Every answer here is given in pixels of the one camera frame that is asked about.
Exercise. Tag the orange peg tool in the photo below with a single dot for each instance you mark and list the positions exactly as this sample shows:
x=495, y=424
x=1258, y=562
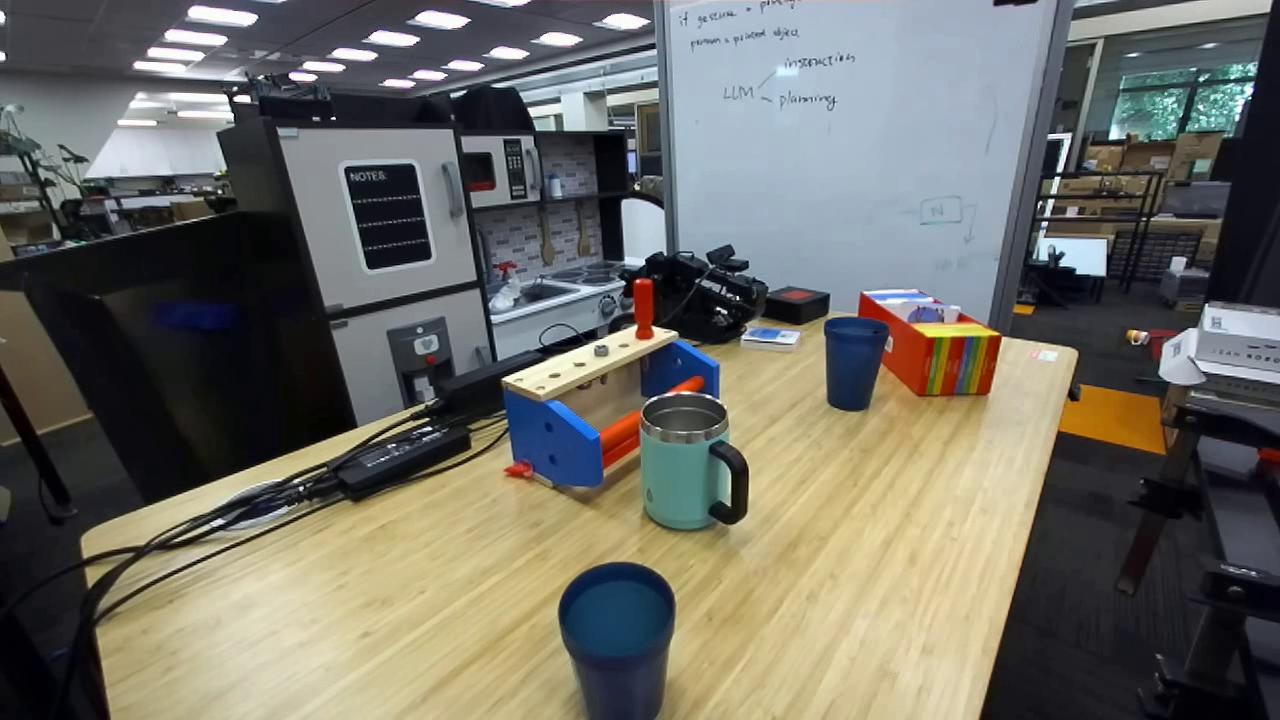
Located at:
x=647, y=304

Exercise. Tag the wooden tool box blue ends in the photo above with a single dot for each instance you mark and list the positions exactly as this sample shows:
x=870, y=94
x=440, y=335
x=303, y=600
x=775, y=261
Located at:
x=562, y=443

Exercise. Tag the small black flat box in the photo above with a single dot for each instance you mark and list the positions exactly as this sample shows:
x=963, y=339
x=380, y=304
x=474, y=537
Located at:
x=798, y=304

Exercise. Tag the black box device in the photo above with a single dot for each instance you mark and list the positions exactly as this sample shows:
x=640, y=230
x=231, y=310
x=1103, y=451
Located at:
x=468, y=391

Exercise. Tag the orange rainbow striped box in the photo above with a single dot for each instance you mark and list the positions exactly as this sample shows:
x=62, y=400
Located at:
x=952, y=360

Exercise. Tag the white box device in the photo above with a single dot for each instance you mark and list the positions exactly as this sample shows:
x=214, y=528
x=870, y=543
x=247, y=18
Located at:
x=1242, y=343

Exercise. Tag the white plastic bin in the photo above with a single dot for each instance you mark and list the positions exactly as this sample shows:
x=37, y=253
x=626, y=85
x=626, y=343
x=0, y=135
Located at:
x=544, y=319

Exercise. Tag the blue white card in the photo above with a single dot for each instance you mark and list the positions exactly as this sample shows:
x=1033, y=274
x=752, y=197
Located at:
x=769, y=339

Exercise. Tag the black shelf unit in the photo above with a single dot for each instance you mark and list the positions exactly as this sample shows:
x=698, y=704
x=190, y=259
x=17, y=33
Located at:
x=562, y=186

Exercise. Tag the small dark blue cup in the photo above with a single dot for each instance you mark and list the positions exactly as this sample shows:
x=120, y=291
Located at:
x=853, y=367

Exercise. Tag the black power adapter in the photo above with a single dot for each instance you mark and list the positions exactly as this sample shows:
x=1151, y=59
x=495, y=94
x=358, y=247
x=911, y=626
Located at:
x=402, y=458

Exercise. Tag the white lab oven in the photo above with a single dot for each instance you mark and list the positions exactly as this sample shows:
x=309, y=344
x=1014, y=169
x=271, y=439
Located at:
x=386, y=253

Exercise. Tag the large dark blue cup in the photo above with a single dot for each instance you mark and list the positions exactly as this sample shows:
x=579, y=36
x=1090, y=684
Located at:
x=617, y=652

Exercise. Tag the whiteboard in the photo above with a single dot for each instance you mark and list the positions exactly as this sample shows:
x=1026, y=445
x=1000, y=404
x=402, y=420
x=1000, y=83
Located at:
x=866, y=144

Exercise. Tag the background storage shelving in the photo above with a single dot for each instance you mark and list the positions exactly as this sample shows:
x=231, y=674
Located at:
x=1132, y=193

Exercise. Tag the black metal stand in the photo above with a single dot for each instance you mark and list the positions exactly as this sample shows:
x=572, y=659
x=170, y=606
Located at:
x=1227, y=533

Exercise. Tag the green potted plant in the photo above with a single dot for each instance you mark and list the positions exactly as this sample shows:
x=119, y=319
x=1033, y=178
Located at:
x=35, y=163

